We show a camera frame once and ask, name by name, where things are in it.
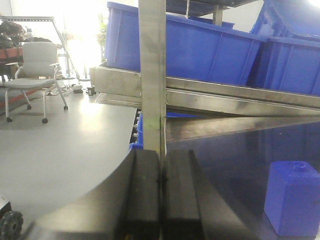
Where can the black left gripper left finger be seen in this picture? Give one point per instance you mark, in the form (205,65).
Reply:
(125,206)

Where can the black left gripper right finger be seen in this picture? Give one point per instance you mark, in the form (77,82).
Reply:
(192,208)

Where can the blue block part left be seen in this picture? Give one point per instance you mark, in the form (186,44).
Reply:
(292,200)

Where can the stainless steel shelf rack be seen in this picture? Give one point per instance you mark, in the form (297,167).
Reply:
(155,93)

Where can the black mecanum wheel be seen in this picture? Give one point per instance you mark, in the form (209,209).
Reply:
(11,225)

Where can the blue bin far left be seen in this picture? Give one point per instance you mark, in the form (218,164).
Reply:
(194,49)

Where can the blue bin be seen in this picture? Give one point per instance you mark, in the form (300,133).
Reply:
(289,60)
(194,49)

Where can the white office chair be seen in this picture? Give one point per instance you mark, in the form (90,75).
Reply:
(39,70)

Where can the blue bin centre left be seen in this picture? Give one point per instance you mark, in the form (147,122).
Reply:
(289,60)

